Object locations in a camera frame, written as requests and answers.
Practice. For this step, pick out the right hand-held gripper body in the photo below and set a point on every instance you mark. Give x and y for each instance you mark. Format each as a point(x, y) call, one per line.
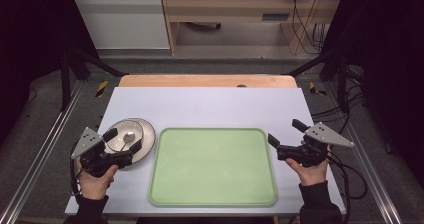
point(313, 147)

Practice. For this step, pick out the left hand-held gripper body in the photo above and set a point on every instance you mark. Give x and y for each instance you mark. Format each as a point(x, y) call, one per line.
point(100, 157)

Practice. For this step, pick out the metal spoon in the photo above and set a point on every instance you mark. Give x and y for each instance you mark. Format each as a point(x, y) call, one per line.
point(126, 139)

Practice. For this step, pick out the beige plate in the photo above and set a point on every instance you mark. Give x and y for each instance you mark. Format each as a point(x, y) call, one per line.
point(146, 140)

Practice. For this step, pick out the white bowl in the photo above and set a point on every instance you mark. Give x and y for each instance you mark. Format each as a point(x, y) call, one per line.
point(124, 136)

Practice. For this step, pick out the green tray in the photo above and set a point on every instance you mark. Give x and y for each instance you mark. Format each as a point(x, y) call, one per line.
point(213, 167)

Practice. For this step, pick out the person's right hand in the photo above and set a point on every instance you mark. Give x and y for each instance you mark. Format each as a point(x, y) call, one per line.
point(310, 172)

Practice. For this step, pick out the person's left hand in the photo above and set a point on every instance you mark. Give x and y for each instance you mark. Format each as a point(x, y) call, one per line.
point(96, 182)

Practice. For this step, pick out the yellow black striped tape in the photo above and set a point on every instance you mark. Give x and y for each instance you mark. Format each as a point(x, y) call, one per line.
point(102, 88)
point(316, 89)

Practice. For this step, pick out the white table board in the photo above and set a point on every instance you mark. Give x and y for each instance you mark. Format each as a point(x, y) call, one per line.
point(206, 107)

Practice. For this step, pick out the wooden table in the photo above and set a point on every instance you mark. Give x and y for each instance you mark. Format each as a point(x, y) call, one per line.
point(206, 81)

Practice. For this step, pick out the white cabinet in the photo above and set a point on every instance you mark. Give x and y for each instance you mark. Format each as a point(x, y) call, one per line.
point(123, 17)

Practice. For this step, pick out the wooden desk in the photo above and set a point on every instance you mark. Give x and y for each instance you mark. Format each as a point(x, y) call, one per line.
point(233, 14)

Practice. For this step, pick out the aluminium rail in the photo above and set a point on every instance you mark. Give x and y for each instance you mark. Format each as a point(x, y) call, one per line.
point(373, 170)
point(36, 154)

